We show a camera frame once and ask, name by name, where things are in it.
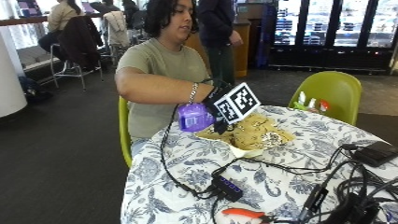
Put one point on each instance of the brown baked flatbread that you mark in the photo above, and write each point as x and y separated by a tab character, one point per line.
249	133

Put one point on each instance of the white cube of black markers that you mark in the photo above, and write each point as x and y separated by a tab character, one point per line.
239	102

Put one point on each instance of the crumpled aluminium foil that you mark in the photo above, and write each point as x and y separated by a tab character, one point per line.
272	139

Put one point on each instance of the blue floral tablecloth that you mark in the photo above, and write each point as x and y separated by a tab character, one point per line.
187	161

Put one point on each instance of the black usb hub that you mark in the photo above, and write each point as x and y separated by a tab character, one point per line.
228	188

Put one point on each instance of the green plastic chair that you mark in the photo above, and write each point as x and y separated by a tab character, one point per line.
123	133
332	90

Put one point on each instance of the small white bottle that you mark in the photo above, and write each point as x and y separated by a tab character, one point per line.
312	103

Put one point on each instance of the person in olive t-shirt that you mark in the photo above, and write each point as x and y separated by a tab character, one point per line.
166	65

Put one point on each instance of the wooden counter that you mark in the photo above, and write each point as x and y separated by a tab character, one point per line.
243	49

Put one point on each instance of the red capped bottle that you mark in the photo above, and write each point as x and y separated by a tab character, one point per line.
324	105

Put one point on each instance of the black flat box device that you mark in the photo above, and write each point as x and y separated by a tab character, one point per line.
376	153

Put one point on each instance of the metal bar stool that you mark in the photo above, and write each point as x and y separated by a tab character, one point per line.
76	73

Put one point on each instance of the black glass door refrigerators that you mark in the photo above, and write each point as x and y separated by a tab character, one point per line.
332	34

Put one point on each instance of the light quilted jacket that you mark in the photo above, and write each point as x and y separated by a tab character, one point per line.
116	28

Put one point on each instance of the dark jacket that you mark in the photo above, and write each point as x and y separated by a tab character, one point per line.
79	42

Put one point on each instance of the dark backpack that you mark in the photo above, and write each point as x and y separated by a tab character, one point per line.
34	90

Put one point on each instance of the white round column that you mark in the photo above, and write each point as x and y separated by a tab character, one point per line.
10	84

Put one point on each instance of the black camera device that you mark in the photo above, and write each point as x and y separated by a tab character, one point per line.
352	211

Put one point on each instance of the wooden rail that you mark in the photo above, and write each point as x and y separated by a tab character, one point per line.
24	21

